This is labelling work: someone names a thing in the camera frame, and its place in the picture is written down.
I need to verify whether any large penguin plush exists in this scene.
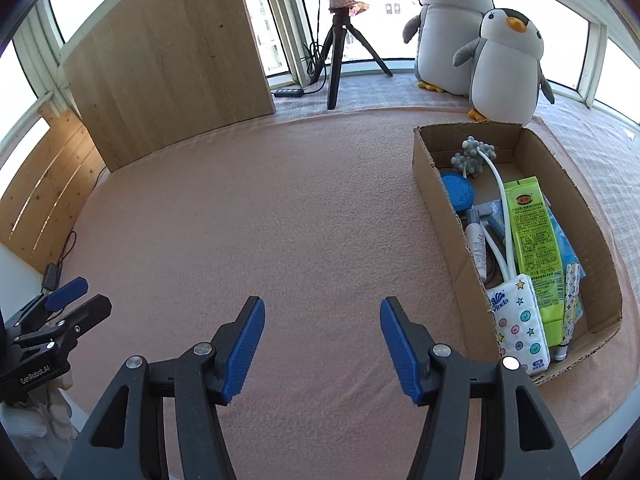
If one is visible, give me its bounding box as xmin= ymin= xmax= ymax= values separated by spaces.
xmin=402 ymin=0 xmax=494 ymax=96

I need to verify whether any slatted wooden panel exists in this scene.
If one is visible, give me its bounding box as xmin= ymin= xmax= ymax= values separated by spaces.
xmin=1 ymin=105 xmax=105 ymax=273

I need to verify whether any white gloved left hand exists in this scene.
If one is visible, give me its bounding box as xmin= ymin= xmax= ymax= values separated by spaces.
xmin=0 ymin=372 xmax=82 ymax=478

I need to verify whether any white patterned lighter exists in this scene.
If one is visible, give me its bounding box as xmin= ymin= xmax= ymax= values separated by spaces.
xmin=553 ymin=262 xmax=584 ymax=362

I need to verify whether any small penguin plush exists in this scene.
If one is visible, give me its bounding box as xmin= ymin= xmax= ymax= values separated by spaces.
xmin=452 ymin=8 xmax=555 ymax=126

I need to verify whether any pink lotion bottle grey cap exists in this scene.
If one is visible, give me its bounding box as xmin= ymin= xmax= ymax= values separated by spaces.
xmin=464 ymin=207 xmax=487 ymax=283

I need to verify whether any wooden headboard panel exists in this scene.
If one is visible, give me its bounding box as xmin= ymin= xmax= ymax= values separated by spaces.
xmin=62 ymin=0 xmax=274 ymax=171

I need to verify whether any black power adapter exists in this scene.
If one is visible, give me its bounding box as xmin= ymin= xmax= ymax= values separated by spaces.
xmin=41 ymin=262 xmax=62 ymax=292

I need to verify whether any green yellow cream tube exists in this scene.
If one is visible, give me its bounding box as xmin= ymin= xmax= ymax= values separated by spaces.
xmin=504 ymin=177 xmax=565 ymax=347

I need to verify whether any blue wet wipes pack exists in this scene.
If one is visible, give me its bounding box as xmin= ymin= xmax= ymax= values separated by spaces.
xmin=479 ymin=198 xmax=586 ymax=326

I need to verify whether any white grey massager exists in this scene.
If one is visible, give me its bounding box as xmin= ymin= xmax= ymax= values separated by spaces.
xmin=450 ymin=136 xmax=516 ymax=281

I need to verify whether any black tripod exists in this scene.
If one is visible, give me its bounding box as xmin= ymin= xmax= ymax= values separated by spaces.
xmin=310 ymin=6 xmax=393 ymax=110

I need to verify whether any patterned tissue pack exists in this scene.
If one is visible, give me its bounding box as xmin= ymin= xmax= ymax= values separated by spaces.
xmin=487 ymin=274 xmax=551 ymax=376

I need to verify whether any blue round lid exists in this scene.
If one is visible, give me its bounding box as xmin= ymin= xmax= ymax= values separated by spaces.
xmin=440 ymin=172 xmax=475 ymax=214

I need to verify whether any black cable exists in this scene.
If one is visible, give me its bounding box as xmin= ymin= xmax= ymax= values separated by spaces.
xmin=299 ymin=0 xmax=331 ymax=97

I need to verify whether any cardboard box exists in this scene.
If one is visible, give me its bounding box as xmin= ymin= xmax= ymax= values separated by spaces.
xmin=412 ymin=122 xmax=624 ymax=387

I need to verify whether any black power strip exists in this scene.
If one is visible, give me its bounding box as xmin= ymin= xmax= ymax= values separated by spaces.
xmin=272 ymin=88 xmax=305 ymax=99

